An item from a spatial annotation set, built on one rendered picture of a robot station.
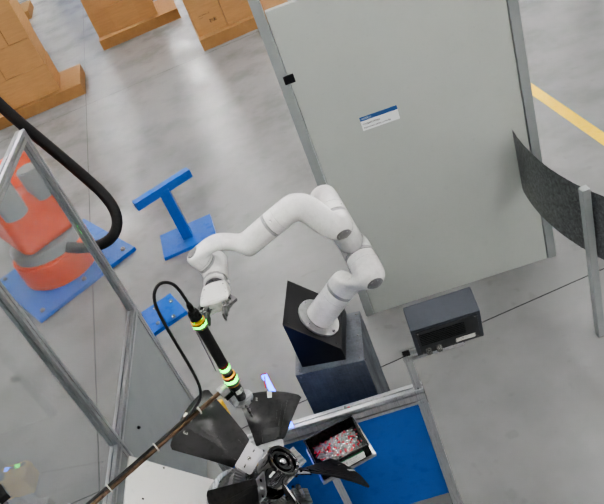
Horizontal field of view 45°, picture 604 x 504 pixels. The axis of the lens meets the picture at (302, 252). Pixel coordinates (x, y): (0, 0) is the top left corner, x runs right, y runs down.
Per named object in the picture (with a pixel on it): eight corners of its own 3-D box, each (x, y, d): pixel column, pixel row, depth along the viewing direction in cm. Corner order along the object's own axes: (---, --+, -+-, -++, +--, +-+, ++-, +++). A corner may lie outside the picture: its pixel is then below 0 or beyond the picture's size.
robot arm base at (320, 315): (295, 296, 312) (316, 267, 301) (334, 306, 319) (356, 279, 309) (300, 330, 298) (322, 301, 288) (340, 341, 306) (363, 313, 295)
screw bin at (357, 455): (323, 482, 278) (317, 471, 274) (308, 450, 292) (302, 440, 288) (373, 454, 280) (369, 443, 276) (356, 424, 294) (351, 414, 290)
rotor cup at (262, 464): (254, 502, 236) (274, 478, 230) (240, 463, 245) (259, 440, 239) (289, 500, 245) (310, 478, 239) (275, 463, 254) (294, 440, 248)
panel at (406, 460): (280, 541, 344) (227, 459, 305) (279, 540, 344) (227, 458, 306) (449, 492, 335) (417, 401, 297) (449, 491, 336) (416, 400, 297)
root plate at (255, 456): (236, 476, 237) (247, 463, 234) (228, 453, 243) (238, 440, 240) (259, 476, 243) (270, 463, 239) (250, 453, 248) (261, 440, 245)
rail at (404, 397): (218, 465, 304) (210, 453, 300) (218, 457, 308) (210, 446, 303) (428, 401, 295) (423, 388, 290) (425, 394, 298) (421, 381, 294)
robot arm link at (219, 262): (213, 265, 248) (233, 281, 253) (213, 243, 259) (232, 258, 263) (196, 280, 251) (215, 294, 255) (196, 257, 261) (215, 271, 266)
